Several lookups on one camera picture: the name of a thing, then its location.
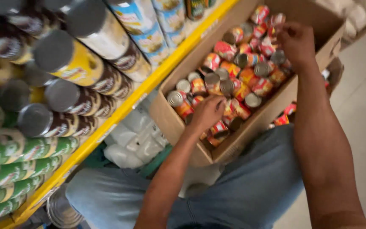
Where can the rows of brown label cans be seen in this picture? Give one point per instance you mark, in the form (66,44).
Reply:
(75,66)

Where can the person's left hand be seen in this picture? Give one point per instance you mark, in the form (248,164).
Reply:
(206,113)

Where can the plain silver tin can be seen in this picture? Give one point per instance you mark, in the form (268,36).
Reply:
(63,210)

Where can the person's right fingers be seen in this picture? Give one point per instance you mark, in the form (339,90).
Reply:
(284,33)

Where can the rows of green label cans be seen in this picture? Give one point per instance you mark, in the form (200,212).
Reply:
(14,152)

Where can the person's left fingers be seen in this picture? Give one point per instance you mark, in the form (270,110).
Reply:
(217,101)

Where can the person's blue jeans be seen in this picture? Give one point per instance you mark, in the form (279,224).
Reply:
(249,184)

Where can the heap of clear white packets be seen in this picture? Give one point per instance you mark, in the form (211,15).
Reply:
(138,140)

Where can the large brown cardboard box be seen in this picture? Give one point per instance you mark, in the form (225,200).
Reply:
(183,133)

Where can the carton of white sacks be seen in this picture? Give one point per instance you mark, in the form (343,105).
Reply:
(359,14)

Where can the pile of red label cans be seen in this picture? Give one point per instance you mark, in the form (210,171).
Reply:
(249,76)

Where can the yellow metal shelf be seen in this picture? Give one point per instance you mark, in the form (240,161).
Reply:
(129,106)

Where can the rows of blue label cans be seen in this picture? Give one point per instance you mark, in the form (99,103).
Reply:
(148,28)

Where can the person's right hand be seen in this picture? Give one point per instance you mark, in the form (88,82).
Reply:
(299,44)

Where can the dark orange label cans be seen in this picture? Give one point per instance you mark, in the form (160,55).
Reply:
(197,8)

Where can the single red tin can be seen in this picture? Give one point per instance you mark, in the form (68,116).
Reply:
(281,120)
(290,109)

